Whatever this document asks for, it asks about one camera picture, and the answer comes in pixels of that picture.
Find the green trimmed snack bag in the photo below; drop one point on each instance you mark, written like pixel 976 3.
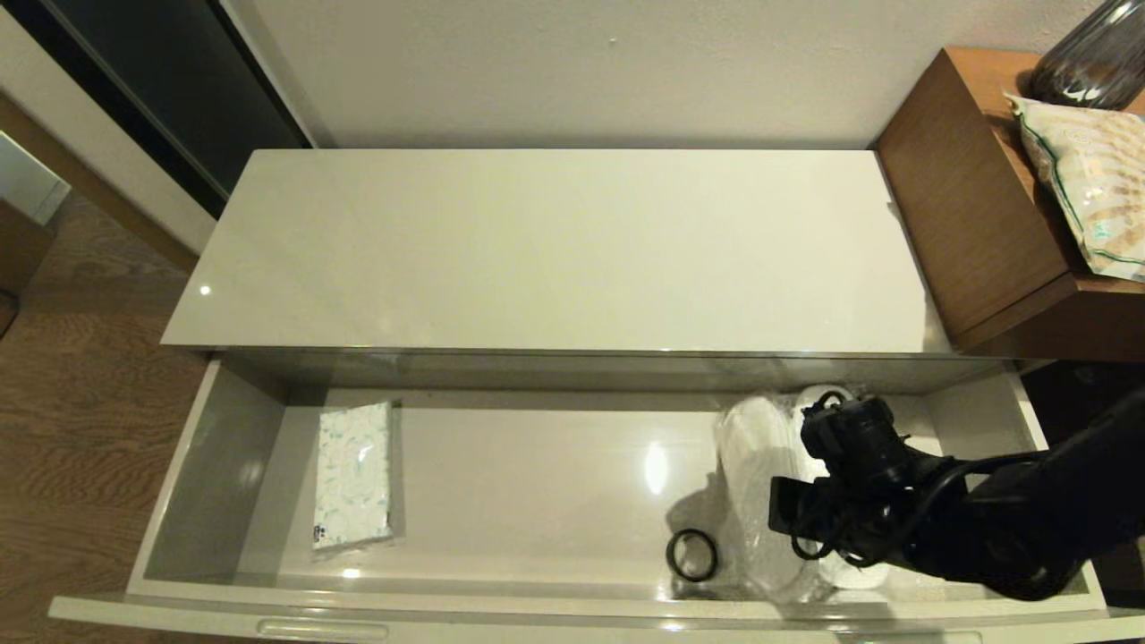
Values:
pixel 1096 188

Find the brown wooden furniture piece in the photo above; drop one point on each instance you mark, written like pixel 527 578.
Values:
pixel 22 250

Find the blue floral tissue pack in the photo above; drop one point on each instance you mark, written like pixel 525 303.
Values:
pixel 353 483

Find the white slippers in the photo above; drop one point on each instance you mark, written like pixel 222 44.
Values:
pixel 860 577
pixel 747 447

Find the dark glass vase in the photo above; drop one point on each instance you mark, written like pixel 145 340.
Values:
pixel 1096 54

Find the pale grey box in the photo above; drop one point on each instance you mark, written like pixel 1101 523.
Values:
pixel 27 179

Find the glossy beige low cabinet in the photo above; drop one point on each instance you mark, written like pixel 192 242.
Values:
pixel 501 250

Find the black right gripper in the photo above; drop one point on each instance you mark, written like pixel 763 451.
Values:
pixel 859 501

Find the dark glass door panel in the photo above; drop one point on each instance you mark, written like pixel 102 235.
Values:
pixel 179 80

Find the beige cabinet drawer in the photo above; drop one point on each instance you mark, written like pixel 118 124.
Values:
pixel 537 483

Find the brown wooden side table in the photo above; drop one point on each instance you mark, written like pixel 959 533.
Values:
pixel 966 197

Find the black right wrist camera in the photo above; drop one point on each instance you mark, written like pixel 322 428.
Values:
pixel 787 508

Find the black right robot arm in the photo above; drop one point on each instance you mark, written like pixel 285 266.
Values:
pixel 1055 523

